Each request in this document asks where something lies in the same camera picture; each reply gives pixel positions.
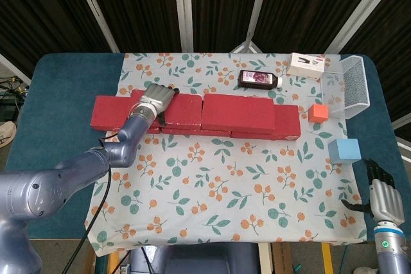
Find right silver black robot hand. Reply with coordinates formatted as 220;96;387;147
340;158;405;227

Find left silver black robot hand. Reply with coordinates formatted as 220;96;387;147
140;83;180;127

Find red rectangular foam brick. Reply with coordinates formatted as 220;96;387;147
160;124;232;137
130;89;204;127
201;93;276;132
230;104;302;142
90;95;161;134

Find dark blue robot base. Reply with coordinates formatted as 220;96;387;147
130;243;260;274

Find light blue foam cube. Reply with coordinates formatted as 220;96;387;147
328;138;362;164

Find teal blue table cover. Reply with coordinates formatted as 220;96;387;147
6;52;406;239

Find dark brown labelled bottle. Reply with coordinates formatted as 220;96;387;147
237;69;284;90

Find floral leaf fruit tablecloth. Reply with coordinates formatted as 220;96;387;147
85;51;369;257

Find orange foam cube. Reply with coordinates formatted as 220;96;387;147
307;104;329;124

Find clear plastic container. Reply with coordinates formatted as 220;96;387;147
320;71;347;117

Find beige shoe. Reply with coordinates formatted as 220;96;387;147
0;121;17;148

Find white cardboard product box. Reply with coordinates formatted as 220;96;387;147
286;52;326;80

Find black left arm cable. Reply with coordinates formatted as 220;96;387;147
62;135;113;274

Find white wire mesh basket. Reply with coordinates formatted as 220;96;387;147
338;55;371;119

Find black floor cables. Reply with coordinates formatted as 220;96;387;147
0;74;30;103

